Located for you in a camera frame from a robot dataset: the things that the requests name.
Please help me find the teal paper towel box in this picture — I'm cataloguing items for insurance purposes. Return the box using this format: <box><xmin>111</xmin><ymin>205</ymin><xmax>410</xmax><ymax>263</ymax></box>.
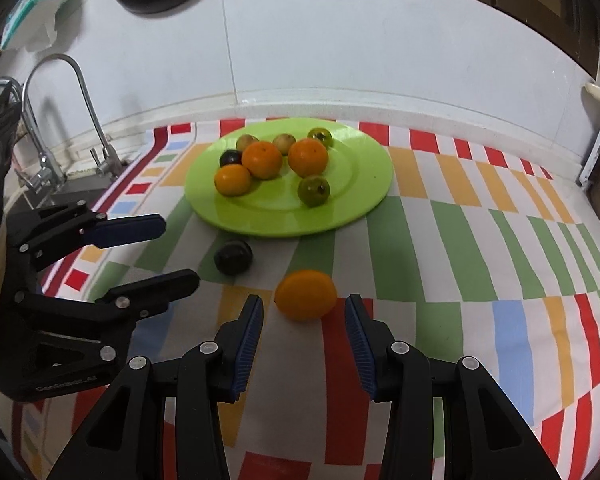
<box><xmin>0</xmin><ymin>0</ymin><xmax>68</xmax><ymax>52</ymax></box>

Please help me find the green tomato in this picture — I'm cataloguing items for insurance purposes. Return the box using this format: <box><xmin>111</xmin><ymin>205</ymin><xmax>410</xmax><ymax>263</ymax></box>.
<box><xmin>308</xmin><ymin>127</ymin><xmax>334</xmax><ymax>148</ymax></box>
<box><xmin>297</xmin><ymin>176</ymin><xmax>330</xmax><ymax>208</ymax></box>

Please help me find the green plate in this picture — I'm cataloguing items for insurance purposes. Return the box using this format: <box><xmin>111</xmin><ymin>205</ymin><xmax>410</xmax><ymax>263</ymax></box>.
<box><xmin>184</xmin><ymin>118</ymin><xmax>393</xmax><ymax>237</ymax></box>

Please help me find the dark plum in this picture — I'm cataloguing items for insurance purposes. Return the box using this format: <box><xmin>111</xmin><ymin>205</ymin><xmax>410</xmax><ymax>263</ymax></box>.
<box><xmin>213</xmin><ymin>240</ymin><xmax>253</xmax><ymax>278</ymax></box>
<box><xmin>219</xmin><ymin>150</ymin><xmax>242</xmax><ymax>167</ymax></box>

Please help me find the small orange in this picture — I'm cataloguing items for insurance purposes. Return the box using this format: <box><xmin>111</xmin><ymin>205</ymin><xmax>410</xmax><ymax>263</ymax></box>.
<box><xmin>213</xmin><ymin>164</ymin><xmax>252</xmax><ymax>197</ymax></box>
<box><xmin>274</xmin><ymin>270</ymin><xmax>338</xmax><ymax>322</ymax></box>

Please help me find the colourful striped tablecloth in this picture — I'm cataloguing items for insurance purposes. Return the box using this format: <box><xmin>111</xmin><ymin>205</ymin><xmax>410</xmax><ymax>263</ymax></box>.
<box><xmin>9</xmin><ymin>117</ymin><xmax>600</xmax><ymax>480</ymax></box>

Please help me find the dark plum back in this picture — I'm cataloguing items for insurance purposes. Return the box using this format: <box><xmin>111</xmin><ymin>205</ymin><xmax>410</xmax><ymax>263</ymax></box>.
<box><xmin>219</xmin><ymin>150</ymin><xmax>242</xmax><ymax>167</ymax></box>

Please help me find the small orange back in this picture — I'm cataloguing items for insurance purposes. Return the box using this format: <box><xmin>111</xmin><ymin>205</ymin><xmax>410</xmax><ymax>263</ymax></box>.
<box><xmin>274</xmin><ymin>270</ymin><xmax>338</xmax><ymax>322</ymax></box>

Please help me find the thin gooseneck faucet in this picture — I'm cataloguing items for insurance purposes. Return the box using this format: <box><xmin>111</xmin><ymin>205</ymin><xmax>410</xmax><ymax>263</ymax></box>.
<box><xmin>23</xmin><ymin>52</ymin><xmax>125</xmax><ymax>179</ymax></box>

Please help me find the large chrome kitchen faucet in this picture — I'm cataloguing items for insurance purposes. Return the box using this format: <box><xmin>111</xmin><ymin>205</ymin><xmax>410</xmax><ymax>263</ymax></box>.
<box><xmin>0</xmin><ymin>77</ymin><xmax>67</xmax><ymax>196</ymax></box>

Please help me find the green tomato front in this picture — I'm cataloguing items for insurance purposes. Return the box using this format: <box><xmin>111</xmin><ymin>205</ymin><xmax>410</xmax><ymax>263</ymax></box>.
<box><xmin>308</xmin><ymin>127</ymin><xmax>334</xmax><ymax>148</ymax></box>

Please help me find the brown longan front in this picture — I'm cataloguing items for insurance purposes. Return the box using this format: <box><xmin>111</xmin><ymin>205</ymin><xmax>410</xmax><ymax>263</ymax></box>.
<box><xmin>272</xmin><ymin>133</ymin><xmax>296</xmax><ymax>156</ymax></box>

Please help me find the large orange with stem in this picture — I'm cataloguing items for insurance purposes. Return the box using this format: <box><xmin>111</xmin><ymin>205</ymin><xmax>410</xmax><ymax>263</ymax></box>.
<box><xmin>242</xmin><ymin>141</ymin><xmax>283</xmax><ymax>180</ymax></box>

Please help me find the brown longan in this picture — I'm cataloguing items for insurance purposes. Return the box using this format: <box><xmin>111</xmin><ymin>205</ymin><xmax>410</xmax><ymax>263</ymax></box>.
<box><xmin>235</xmin><ymin>134</ymin><xmax>259</xmax><ymax>153</ymax></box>
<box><xmin>272</xmin><ymin>133</ymin><xmax>296</xmax><ymax>156</ymax></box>

